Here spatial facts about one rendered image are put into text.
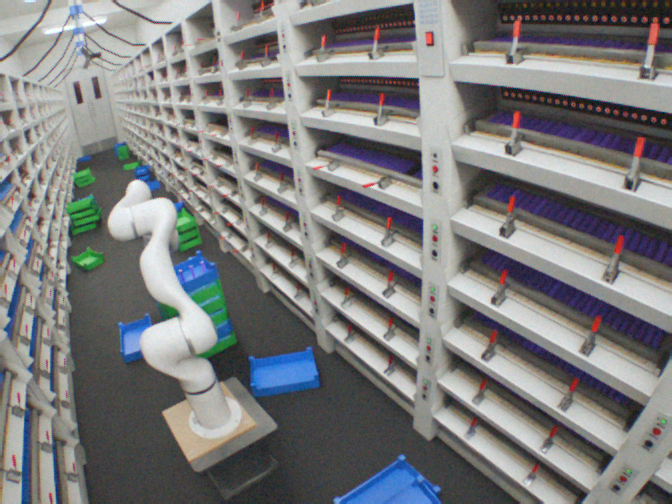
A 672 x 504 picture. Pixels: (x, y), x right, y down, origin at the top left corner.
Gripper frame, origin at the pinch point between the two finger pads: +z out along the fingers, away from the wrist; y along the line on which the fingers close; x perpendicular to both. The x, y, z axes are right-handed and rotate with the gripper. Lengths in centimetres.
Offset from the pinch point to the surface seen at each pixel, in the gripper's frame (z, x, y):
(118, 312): 75, 48, -23
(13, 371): -23, -29, -72
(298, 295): 16, -33, 60
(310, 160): -63, -26, 57
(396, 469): -7, -127, 29
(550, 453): -58, -153, 44
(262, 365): 28, -51, 26
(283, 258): 5, -16, 61
